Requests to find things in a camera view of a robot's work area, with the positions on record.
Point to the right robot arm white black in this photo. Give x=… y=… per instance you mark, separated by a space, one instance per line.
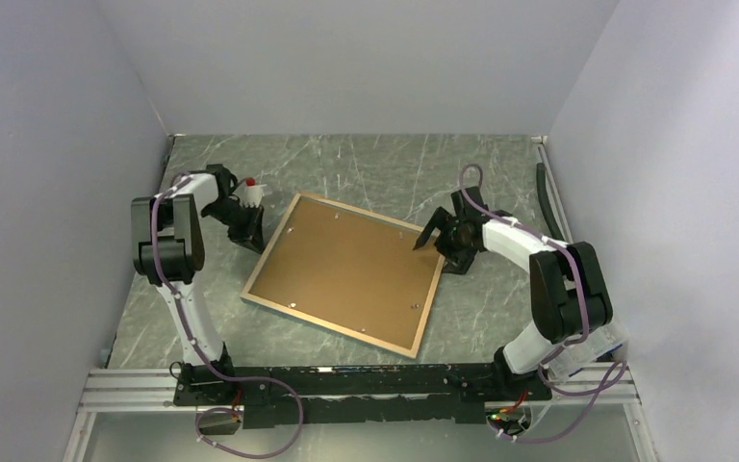
x=569 y=302

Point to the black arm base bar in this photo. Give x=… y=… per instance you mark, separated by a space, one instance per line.
x=328 y=395

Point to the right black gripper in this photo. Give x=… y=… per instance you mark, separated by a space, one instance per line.
x=457 y=262

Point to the clear plastic screw box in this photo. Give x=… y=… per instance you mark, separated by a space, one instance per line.
x=601 y=341

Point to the aluminium extrusion rail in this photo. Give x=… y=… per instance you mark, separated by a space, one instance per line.
x=147 y=390

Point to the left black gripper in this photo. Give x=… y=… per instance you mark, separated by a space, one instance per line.
x=251 y=236

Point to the blue wooden picture frame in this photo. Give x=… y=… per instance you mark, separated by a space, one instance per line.
x=261 y=268

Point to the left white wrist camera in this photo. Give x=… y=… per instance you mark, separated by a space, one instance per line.
x=253 y=193

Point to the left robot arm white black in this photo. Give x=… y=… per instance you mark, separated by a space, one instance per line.
x=169 y=252

